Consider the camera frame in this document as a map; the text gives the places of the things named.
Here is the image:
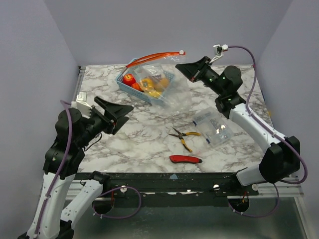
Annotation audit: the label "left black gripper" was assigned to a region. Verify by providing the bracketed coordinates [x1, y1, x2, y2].
[77, 96, 134, 146]

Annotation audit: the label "clear orange-zip bag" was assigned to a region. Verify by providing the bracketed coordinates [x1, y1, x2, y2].
[126, 50, 192, 115]

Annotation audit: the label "purple toy onion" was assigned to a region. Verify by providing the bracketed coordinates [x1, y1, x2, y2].
[149, 71, 162, 82]

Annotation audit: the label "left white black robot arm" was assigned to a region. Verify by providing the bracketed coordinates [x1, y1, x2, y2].
[19, 97, 133, 239]

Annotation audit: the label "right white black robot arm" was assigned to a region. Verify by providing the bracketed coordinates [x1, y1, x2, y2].
[175, 56, 300, 195]

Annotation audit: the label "orange toy citrus fruit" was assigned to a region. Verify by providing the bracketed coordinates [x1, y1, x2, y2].
[154, 78, 170, 92]

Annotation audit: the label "red toy apple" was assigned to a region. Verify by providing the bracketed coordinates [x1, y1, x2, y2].
[122, 73, 136, 87]

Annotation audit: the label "yellow toy lemon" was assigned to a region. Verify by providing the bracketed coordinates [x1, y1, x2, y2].
[146, 90, 162, 99]

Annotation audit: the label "yellow toy bell pepper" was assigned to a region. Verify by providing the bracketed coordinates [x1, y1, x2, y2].
[139, 78, 154, 91]

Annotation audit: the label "clear plastic screw box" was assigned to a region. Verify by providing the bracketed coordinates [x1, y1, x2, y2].
[193, 107, 234, 148]

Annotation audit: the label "red utility knife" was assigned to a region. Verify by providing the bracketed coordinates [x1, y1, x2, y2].
[169, 155, 202, 164]

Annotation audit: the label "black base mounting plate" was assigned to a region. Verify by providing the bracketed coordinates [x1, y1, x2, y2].
[74, 171, 260, 209]

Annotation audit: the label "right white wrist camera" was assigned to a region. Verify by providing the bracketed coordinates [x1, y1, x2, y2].
[209, 44, 229, 65]

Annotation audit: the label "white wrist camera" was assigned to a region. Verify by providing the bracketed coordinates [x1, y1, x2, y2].
[71, 91, 92, 117]
[209, 44, 229, 65]

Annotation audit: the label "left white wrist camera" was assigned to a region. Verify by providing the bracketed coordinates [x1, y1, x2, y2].
[71, 91, 92, 117]

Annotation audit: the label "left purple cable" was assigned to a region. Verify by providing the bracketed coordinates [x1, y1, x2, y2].
[34, 99, 142, 236]

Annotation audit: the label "purple cable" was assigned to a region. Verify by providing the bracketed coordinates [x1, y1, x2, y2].
[226, 45, 309, 218]
[34, 99, 142, 236]

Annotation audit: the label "yellow handled pliers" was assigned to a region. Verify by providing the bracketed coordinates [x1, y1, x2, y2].
[169, 127, 201, 152]

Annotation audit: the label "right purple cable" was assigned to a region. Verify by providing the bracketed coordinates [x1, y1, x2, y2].
[226, 45, 309, 218]

